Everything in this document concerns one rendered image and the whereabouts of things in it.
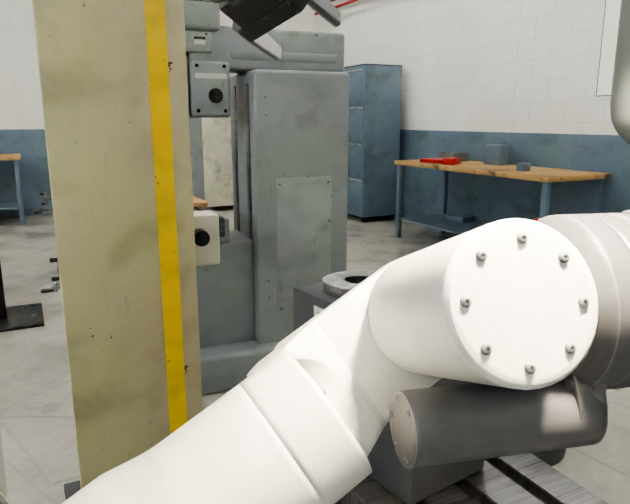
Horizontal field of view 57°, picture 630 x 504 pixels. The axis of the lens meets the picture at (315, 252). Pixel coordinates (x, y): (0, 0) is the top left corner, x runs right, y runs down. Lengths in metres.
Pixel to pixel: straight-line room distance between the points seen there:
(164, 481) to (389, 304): 0.12
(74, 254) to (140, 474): 1.69
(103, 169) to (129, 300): 0.42
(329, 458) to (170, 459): 0.06
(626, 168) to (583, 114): 0.67
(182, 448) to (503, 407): 0.14
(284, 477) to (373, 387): 0.09
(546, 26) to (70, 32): 5.09
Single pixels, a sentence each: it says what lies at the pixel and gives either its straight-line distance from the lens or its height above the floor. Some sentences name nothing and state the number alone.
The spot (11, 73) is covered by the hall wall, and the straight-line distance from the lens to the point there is 9.17.
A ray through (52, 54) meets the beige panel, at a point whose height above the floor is 1.51.
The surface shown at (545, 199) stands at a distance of 5.13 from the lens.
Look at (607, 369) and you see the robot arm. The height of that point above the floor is 1.22.
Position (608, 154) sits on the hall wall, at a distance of 5.75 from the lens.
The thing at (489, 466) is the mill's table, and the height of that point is 0.94.
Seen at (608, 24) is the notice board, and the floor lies 2.12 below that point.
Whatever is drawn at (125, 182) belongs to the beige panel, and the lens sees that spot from 1.90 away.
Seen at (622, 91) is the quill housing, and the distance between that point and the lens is 0.39.
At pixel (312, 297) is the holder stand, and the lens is 0.70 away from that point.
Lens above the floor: 1.33
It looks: 13 degrees down
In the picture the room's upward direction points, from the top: straight up
